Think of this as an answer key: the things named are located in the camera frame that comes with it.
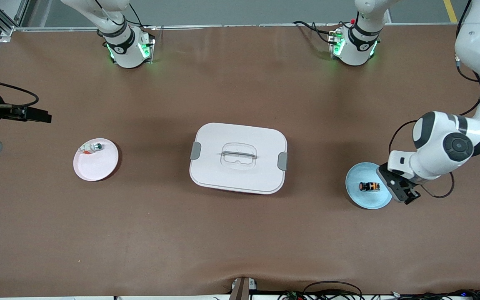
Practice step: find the orange black switch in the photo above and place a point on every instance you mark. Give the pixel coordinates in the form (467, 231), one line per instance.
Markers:
(369, 186)

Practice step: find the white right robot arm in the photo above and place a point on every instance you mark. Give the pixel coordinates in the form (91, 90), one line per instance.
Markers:
(127, 54)

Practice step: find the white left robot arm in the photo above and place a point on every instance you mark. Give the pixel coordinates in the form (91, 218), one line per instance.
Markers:
(440, 146)

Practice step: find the white lidded storage box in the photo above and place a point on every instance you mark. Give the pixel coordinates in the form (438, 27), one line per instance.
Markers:
(240, 175)

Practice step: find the light blue round plate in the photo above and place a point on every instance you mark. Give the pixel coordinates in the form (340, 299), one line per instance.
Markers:
(361, 200)

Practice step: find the pink round plate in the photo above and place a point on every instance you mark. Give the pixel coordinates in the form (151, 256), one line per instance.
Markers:
(94, 171)

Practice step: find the green white switch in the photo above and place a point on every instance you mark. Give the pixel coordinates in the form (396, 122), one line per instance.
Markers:
(96, 146)

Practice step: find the aluminium frame profile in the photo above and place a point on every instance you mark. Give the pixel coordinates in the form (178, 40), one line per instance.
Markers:
(6, 29)

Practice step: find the brown grey edge bracket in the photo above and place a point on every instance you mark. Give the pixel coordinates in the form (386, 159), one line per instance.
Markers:
(242, 291)

